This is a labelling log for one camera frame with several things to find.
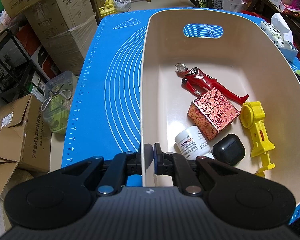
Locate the white plastic bag on floor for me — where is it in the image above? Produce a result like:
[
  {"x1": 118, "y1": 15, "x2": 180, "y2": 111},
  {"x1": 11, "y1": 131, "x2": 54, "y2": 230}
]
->
[{"x1": 113, "y1": 0, "x2": 131, "y2": 13}]

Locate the black earbuds case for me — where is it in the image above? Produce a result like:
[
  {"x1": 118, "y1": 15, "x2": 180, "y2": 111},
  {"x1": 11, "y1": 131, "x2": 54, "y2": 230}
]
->
[{"x1": 212, "y1": 134, "x2": 245, "y2": 166}]

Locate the blue silicone baking mat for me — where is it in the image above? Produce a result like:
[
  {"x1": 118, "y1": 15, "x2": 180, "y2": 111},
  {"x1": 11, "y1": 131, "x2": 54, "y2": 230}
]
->
[{"x1": 62, "y1": 8, "x2": 300, "y2": 220}]

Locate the torn cardboard box on floor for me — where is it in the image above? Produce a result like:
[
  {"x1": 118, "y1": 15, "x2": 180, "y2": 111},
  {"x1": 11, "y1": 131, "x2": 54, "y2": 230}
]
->
[{"x1": 0, "y1": 94, "x2": 51, "y2": 195}]

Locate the white pill bottle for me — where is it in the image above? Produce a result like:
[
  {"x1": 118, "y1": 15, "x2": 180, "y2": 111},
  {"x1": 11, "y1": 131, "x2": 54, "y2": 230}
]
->
[{"x1": 174, "y1": 126, "x2": 214, "y2": 160}]

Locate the floral tissue box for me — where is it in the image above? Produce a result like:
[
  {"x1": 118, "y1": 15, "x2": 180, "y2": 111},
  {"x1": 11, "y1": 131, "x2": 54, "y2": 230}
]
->
[{"x1": 260, "y1": 12, "x2": 299, "y2": 62}]

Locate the black metal shelf rack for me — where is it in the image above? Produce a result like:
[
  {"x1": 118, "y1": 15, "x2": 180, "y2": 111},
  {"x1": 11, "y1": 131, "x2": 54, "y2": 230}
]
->
[{"x1": 0, "y1": 29, "x2": 40, "y2": 103}]

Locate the red patterned gift box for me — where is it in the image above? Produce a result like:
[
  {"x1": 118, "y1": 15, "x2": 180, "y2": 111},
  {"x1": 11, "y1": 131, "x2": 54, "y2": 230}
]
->
[{"x1": 187, "y1": 88, "x2": 240, "y2": 141}]

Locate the dark wooden side table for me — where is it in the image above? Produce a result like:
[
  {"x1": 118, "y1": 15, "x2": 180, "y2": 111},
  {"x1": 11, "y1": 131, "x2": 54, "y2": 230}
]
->
[{"x1": 244, "y1": 0, "x2": 300, "y2": 36}]

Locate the red Ultraman action figure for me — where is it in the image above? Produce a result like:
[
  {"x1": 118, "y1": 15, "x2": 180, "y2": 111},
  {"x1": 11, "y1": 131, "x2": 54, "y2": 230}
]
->
[{"x1": 175, "y1": 63, "x2": 249, "y2": 105}]

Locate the clear plastic container with scissors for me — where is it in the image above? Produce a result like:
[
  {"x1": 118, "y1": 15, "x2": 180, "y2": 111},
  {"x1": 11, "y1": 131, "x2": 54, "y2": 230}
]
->
[{"x1": 41, "y1": 70, "x2": 78, "y2": 135}]

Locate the beige plastic storage bin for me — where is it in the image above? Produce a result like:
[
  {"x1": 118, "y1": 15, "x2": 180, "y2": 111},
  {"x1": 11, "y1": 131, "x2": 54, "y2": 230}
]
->
[{"x1": 140, "y1": 9, "x2": 300, "y2": 204}]

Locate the wrapped lower cardboard box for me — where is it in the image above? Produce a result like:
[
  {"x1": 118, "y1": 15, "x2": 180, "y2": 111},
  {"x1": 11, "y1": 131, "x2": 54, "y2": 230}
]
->
[{"x1": 43, "y1": 15, "x2": 97, "y2": 75}]

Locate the yellow jug on floor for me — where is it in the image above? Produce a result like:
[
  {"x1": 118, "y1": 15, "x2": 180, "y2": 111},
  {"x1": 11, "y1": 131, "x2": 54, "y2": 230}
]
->
[{"x1": 99, "y1": 0, "x2": 116, "y2": 18}]

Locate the large stacked cardboard box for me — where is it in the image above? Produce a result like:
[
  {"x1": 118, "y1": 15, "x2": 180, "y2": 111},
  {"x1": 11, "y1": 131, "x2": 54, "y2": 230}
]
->
[{"x1": 24, "y1": 0, "x2": 97, "y2": 41}]

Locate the yellow plastic toy tool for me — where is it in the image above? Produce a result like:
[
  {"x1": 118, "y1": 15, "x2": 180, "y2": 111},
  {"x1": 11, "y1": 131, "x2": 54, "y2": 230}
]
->
[{"x1": 239, "y1": 101, "x2": 275, "y2": 178}]

